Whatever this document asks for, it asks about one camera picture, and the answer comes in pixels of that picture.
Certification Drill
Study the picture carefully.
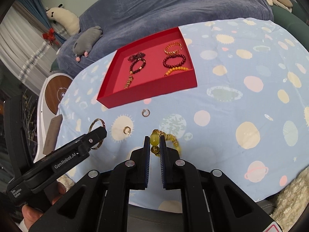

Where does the dark red bead bracelet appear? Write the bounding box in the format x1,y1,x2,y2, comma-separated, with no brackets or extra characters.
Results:
162,53,187,69

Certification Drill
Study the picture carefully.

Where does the orange amber bead bracelet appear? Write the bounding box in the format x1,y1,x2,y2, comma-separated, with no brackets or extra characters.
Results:
164,65,190,77

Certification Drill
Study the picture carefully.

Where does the dark blue plush blanket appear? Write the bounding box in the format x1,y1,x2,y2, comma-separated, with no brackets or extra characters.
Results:
57,0,274,77

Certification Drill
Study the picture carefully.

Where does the person's left hand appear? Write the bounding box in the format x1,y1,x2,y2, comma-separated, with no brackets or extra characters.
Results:
22,182,66,229

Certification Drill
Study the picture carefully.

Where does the light blue planet bedsheet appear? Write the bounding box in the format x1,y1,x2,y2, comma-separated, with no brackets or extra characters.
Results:
57,18,308,202

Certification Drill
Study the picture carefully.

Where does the red ribbon bow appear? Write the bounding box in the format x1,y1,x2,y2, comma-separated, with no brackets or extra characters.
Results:
42,28,60,46

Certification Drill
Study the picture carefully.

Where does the grey mole plush toy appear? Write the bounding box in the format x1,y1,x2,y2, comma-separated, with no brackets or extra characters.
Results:
72,26,103,62

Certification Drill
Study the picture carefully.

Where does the small silver hoop earring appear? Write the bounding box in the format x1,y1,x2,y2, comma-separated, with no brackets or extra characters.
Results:
141,108,150,117

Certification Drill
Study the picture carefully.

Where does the gold metal wristwatch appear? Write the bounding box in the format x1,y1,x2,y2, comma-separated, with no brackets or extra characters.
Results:
124,76,134,89

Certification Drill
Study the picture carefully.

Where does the yellow stone bead bracelet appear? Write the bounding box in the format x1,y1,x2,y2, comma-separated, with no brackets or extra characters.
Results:
150,129,182,157

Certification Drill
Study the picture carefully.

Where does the cream fluffy rug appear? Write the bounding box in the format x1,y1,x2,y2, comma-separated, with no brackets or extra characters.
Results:
270,167,308,231

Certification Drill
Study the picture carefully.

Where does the white sheer curtain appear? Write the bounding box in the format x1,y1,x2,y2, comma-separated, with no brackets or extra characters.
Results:
1,1,60,95

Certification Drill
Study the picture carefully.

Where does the white round wooden device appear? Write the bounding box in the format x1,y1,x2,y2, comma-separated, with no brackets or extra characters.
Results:
34,73,73,162

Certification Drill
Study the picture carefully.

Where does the gold bangle bracelet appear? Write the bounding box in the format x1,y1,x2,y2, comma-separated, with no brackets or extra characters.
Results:
87,118,106,150

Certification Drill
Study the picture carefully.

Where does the dark wooden bead bracelet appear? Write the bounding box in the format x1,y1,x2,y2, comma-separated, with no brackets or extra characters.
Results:
129,59,147,76

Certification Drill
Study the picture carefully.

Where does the white sheep plush toy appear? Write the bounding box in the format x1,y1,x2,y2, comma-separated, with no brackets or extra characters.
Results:
46,4,80,36

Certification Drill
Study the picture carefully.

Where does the purple garnet bead strand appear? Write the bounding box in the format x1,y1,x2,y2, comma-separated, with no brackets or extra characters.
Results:
128,52,146,62

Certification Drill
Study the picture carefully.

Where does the red shallow cardboard box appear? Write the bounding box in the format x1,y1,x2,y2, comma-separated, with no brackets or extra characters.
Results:
97,27,197,108

